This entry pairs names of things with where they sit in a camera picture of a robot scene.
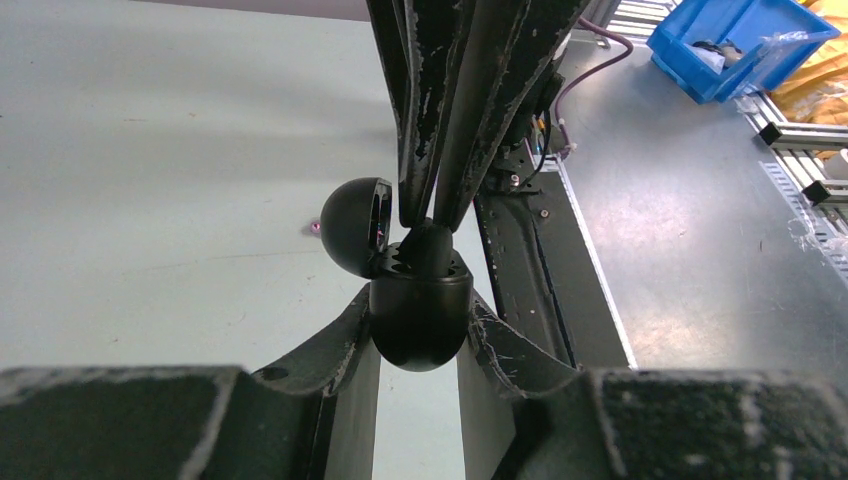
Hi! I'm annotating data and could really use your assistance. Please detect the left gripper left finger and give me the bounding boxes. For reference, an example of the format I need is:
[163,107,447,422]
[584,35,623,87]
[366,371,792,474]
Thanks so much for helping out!
[1,289,380,479]

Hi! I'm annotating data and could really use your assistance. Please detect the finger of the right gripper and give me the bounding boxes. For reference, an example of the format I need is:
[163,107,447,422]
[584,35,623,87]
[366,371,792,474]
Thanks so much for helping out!
[367,1,487,227]
[433,0,587,231]

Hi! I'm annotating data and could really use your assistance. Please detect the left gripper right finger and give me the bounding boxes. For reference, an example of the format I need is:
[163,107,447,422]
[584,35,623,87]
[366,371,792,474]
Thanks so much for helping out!
[457,299,847,479]

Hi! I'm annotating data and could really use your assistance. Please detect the blue plastic bin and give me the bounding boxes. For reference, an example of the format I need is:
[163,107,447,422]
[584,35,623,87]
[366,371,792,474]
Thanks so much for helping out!
[646,0,841,104]

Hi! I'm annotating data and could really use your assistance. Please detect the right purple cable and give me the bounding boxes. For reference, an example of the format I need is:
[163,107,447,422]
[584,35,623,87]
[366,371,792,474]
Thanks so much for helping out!
[553,16,636,157]

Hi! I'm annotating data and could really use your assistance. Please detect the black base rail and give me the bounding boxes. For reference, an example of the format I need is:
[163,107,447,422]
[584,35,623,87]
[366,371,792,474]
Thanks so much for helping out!
[473,152,631,369]

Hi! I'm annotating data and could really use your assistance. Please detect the aluminium frame profile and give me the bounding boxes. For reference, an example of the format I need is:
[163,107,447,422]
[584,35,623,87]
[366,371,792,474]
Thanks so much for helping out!
[734,93,847,280]

